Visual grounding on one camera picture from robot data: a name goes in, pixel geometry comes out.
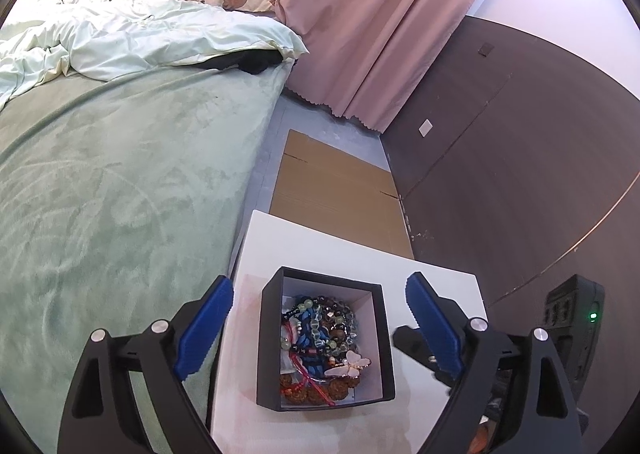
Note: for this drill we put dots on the black jewelry box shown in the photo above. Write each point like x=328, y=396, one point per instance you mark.
x=269, y=334

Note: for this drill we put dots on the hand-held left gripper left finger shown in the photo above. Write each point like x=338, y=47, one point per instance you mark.
x=202, y=329

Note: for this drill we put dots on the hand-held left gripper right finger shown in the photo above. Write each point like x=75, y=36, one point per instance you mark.
x=432, y=329

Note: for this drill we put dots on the pink butterfly hair clip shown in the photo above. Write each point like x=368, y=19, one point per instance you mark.
x=350, y=365

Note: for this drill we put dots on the flat cardboard sheet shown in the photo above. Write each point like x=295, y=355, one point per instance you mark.
x=335, y=194

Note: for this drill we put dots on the pale green duvet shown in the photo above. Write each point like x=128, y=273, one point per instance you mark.
x=150, y=33

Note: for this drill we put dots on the black cloth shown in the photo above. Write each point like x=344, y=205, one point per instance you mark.
x=250, y=61

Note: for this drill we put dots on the green bed blanket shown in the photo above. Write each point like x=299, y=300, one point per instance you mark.
x=110, y=194

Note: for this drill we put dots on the white wall socket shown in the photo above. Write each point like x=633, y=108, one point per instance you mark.
x=425, y=127

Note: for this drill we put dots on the pink curtain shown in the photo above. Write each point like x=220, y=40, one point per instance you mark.
x=370, y=23

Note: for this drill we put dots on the dark wall plate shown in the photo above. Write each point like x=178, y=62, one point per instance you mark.
x=485, y=50

